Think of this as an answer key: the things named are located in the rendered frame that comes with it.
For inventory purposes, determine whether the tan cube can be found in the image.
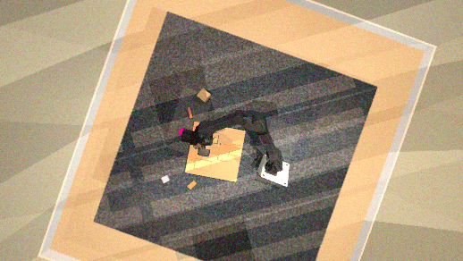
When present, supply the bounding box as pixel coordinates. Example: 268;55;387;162
197;88;211;102

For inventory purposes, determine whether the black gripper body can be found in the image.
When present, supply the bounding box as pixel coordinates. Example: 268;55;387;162
198;144;210;156

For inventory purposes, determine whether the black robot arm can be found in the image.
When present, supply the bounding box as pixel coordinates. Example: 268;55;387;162
181;110;283;176

